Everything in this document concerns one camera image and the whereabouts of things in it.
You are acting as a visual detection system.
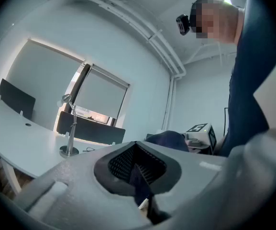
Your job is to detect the white ceiling pipes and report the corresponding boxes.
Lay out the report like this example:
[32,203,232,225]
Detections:
[67,0,187,133]

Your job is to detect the dark window frame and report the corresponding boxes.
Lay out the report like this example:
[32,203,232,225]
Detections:
[66,63,117,126]

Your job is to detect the person's head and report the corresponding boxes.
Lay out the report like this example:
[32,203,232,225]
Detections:
[190,0,245,45]

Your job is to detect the silver desk lamp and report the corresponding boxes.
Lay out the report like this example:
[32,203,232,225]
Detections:
[56,93,80,158]

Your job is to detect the wide grey roller blind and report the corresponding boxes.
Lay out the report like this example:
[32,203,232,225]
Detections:
[6,39,86,130]

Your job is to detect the black divider panel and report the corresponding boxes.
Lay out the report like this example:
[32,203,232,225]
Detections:
[56,111,126,145]

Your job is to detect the person's dark blue shirt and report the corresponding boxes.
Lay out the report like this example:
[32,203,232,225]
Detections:
[221,0,276,158]

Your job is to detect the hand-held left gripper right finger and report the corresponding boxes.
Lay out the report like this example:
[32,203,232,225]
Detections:
[136,141,227,223]

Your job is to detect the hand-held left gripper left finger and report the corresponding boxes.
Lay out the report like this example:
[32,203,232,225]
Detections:
[13,141,151,226]

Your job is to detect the black head-worn camera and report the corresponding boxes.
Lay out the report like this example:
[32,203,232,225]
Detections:
[176,13,191,36]

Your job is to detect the narrow grey roller blind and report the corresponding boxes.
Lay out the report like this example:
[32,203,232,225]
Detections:
[74,65,131,120]

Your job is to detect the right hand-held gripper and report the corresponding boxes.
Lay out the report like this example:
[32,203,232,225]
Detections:
[180,123,217,156]

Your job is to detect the dark grey panel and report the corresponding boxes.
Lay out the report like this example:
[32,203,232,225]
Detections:
[0,78,36,119]

